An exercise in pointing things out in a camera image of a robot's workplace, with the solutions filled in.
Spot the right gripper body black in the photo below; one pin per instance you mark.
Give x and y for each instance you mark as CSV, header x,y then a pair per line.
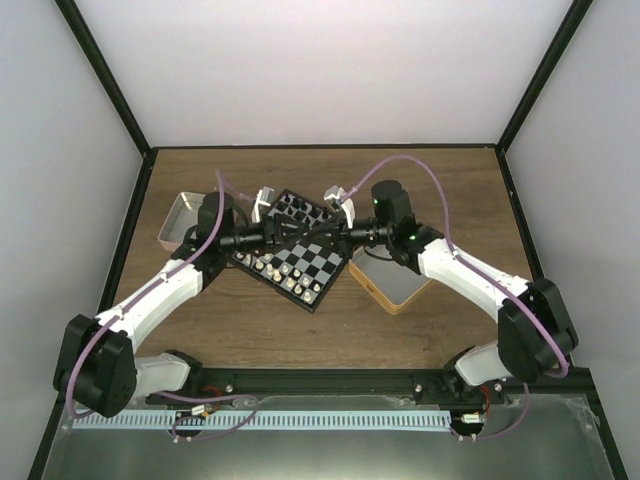
x,y
383,233

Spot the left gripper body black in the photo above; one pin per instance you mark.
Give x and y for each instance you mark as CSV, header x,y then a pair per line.
x,y
235,243

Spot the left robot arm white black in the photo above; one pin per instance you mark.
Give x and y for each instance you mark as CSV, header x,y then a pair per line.
x,y
98,369

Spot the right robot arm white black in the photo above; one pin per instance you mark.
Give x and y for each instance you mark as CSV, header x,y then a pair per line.
x,y
535,332

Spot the black white chess board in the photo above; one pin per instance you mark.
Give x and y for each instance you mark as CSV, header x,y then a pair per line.
x,y
320,263

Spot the yellow metal tin box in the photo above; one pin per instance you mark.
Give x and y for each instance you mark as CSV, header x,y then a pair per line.
x,y
392,286

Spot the pink metal tin tray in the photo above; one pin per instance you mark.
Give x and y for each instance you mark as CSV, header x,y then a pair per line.
x,y
181,216

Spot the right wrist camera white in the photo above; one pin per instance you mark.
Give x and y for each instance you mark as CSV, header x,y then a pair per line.
x,y
336,198

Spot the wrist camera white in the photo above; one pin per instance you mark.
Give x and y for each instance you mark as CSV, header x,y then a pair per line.
x,y
336,198
263,201

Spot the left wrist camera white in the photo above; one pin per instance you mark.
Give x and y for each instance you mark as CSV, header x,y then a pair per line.
x,y
263,201

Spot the black mounting rail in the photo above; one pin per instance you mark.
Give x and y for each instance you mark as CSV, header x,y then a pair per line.
x,y
425,386

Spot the light blue slotted cable duct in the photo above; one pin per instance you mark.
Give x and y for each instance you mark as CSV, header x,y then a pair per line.
x,y
420,420

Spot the black enclosure frame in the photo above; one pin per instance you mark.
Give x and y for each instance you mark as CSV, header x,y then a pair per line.
x,y
579,380

